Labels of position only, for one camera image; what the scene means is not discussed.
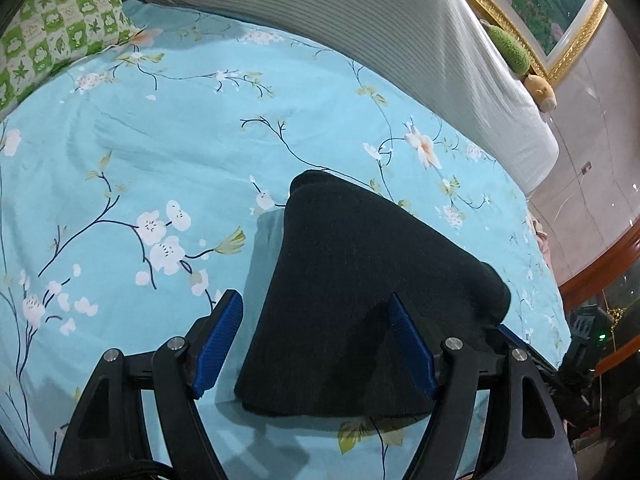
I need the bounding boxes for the dark navy pants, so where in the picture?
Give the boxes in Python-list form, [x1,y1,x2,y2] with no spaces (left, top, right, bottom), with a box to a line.
[234,170,511,418]

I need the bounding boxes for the pink blanket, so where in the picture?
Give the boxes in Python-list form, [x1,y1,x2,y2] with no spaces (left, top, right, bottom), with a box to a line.
[526,211,553,271]

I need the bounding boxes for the light blue floral bedsheet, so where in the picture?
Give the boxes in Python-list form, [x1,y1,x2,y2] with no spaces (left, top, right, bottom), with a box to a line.
[1,1,570,479]

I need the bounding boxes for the tan plush toy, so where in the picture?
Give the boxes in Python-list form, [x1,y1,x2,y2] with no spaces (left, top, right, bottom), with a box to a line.
[523,74,558,114]

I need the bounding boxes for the green plush toy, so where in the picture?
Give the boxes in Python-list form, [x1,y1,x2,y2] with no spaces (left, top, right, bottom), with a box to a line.
[480,20,530,76]

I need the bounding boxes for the grey striped pillow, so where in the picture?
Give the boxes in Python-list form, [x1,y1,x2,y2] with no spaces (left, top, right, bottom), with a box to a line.
[144,0,559,194]

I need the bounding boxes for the gold framed landscape painting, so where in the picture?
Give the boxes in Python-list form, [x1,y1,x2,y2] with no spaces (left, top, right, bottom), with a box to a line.
[468,0,608,84]

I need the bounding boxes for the green white checkered pillow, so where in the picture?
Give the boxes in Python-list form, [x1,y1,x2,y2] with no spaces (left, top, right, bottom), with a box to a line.
[0,0,138,116]

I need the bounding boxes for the brown wooden cabinet frame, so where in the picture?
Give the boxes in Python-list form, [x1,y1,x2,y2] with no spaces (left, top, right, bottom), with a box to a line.
[560,219,639,376]

